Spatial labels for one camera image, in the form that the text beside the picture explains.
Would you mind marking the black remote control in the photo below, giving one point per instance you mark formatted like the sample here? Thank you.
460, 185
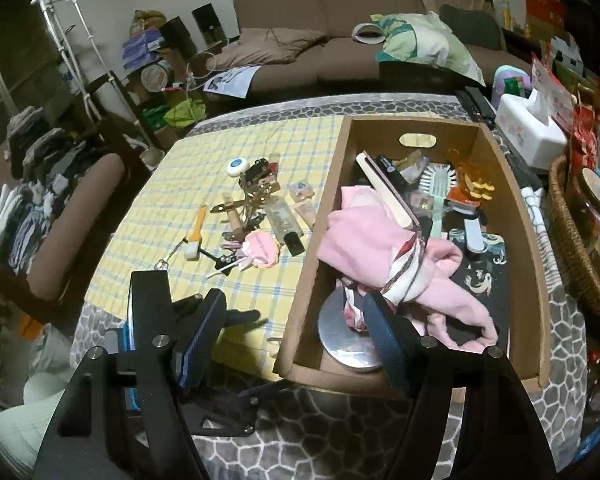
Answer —
477, 102

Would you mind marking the purple green toy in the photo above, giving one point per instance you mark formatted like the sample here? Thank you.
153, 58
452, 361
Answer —
512, 80

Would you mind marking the jar with brown lid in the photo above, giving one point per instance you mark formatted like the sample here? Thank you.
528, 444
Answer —
595, 195

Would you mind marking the glass bottle black cap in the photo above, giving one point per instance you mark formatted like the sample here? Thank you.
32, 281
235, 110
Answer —
282, 220

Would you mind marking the round silver mirror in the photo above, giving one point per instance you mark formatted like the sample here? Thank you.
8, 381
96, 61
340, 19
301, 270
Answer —
345, 345

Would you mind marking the black cosmetic tube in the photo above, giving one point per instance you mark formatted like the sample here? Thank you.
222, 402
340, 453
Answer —
391, 166

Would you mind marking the pink round lollipop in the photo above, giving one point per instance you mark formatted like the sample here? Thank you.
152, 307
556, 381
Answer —
261, 250

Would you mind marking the white round case blue centre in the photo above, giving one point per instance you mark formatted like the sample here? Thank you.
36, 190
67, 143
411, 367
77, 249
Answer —
237, 166

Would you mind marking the brown pillow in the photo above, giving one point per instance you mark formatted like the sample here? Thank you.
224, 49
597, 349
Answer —
265, 47

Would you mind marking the small square packet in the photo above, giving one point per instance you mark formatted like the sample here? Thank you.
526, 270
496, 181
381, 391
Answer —
300, 191

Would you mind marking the yellow checked tablecloth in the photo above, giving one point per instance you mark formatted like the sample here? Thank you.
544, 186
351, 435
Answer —
205, 135

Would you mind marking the pile of folded clothes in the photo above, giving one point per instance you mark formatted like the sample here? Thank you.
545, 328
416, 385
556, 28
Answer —
35, 185

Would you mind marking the stack of blue boxes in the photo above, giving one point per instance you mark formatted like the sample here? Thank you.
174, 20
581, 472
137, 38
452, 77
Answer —
140, 47

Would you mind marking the black white checked cloth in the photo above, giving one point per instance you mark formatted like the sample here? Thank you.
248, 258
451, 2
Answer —
535, 215

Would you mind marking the person's white clothing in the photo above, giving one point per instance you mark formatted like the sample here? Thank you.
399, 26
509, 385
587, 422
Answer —
15, 425

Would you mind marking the black pouch white print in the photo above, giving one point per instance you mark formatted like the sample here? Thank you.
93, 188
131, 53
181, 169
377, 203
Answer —
480, 275

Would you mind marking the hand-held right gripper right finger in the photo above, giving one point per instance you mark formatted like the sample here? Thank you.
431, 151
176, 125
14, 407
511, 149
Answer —
385, 345

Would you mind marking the dark wooden chair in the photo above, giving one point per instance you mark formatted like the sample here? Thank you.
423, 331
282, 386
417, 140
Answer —
122, 105

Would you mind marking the black gold hair claw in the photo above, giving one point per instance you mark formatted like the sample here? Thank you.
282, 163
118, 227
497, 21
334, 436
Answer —
257, 174

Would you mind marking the round printed tin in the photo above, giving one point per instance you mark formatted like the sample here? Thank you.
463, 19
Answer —
155, 76

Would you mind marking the cardboard box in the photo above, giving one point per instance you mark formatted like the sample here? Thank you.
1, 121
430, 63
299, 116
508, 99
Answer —
310, 260

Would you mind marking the dark grey cushion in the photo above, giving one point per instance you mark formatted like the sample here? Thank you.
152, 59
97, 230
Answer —
472, 27

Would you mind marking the white tissue box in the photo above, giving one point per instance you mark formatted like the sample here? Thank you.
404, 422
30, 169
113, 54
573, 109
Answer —
527, 130

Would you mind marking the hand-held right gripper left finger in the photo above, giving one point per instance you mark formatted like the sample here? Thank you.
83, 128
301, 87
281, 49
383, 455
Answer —
202, 340

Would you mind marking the pink fuzzy sock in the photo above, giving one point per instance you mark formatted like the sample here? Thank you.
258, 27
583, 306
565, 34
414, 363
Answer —
455, 300

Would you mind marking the mint white hair brush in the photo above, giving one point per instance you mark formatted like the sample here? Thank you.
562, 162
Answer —
437, 182

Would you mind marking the black speaker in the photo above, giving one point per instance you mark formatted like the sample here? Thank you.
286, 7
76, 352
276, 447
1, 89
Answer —
177, 36
207, 22

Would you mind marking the brown armchair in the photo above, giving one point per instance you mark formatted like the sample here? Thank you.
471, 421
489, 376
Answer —
75, 230

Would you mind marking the red snack packets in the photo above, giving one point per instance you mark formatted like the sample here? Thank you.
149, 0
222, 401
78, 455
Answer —
582, 132

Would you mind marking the white printed paper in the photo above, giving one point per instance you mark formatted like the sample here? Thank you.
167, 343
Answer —
230, 81

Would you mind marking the wicker basket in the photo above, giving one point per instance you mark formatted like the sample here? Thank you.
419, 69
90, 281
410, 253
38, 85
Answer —
570, 260

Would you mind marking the white nail buffer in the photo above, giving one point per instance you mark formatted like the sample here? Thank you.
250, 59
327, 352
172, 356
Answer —
475, 234

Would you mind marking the brown sofa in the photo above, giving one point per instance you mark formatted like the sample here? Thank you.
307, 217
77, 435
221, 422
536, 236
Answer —
355, 0

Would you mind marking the beige cosmetic tube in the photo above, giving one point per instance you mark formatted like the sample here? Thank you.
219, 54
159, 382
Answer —
305, 215

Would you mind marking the red orange cartons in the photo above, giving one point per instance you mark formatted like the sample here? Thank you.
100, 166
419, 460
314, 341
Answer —
545, 10

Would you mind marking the white metal rack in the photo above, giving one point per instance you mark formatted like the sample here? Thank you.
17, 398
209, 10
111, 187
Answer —
72, 45

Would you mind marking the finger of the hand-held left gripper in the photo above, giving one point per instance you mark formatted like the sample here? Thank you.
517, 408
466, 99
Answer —
240, 395
240, 317

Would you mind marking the pink cloth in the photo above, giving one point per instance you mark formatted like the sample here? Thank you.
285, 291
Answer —
365, 245

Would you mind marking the green bag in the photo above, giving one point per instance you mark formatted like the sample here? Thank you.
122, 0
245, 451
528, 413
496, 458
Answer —
180, 111

